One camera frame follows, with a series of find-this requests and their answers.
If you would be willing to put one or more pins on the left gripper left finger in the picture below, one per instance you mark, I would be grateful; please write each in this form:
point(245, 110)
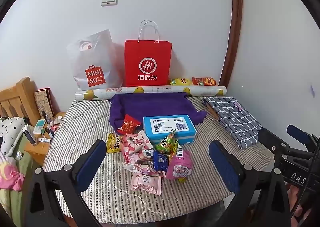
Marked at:
point(43, 208)

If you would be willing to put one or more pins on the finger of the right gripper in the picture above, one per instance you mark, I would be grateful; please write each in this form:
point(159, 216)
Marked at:
point(273, 143)
point(301, 136)

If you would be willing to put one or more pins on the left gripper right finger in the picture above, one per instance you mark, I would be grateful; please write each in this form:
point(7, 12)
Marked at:
point(260, 198)

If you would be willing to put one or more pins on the magenta snack bag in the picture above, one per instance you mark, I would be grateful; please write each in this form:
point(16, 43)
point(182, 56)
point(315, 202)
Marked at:
point(180, 164)

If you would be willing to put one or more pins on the pink panda snack bag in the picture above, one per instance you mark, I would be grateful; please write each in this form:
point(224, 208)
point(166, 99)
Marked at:
point(136, 148)

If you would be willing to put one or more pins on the pink peach snack packet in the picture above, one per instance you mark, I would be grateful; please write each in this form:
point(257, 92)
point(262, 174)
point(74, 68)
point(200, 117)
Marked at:
point(149, 184)

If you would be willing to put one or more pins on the red snack packet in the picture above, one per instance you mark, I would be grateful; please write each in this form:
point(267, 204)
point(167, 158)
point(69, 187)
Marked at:
point(129, 125)

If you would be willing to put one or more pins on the blue snack packet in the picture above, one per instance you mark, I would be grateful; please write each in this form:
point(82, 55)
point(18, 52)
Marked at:
point(160, 162)

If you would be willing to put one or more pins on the green snack packet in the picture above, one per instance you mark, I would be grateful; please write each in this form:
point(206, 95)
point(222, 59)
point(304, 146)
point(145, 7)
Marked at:
point(166, 145)

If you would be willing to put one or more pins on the yellow snack packet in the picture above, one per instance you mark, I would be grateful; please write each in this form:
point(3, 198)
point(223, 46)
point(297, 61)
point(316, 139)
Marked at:
point(113, 143)

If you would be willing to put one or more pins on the white pink strawberry packet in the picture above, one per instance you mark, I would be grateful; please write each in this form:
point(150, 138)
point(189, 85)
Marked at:
point(144, 169)

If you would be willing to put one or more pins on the person right hand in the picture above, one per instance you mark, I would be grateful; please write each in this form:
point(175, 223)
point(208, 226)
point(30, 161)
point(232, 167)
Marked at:
point(303, 214)

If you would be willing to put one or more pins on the grey checked folded cloth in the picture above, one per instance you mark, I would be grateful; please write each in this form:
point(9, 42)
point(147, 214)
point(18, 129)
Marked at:
point(236, 120)

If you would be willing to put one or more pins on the pink plush toy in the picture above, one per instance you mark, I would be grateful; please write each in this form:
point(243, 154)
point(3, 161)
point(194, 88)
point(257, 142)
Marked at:
point(11, 178)

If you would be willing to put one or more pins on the teal white small box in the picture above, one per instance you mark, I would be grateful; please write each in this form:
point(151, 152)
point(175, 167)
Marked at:
point(39, 126)

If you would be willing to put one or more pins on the dotted white pillow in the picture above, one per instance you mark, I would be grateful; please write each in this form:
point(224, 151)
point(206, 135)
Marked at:
point(11, 131)

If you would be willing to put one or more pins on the patterned book box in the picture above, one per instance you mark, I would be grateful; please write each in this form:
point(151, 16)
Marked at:
point(46, 104)

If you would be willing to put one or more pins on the orange chips bag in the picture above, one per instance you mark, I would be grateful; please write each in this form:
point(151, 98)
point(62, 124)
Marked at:
point(204, 81)

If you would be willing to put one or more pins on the lemon print paper roll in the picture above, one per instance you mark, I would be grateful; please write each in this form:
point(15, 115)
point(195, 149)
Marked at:
point(191, 90)

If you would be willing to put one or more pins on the yellow chips bag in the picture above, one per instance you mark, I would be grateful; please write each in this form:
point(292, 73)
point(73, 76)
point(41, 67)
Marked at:
point(181, 82)

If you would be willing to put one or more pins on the blue tissue box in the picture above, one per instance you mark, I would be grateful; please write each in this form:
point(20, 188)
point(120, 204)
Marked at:
point(158, 128)

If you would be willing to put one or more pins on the purple towel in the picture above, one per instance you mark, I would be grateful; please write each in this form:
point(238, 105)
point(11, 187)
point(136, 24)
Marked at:
point(143, 105)

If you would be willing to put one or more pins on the white Miniso plastic bag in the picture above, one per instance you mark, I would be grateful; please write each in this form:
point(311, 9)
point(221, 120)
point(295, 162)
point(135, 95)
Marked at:
point(94, 63)

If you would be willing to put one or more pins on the red Haidilao paper bag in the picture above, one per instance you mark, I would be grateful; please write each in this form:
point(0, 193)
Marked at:
point(147, 62)

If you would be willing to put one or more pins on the brown wooden door frame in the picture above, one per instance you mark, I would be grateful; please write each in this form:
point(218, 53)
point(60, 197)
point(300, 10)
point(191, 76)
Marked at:
point(233, 42)

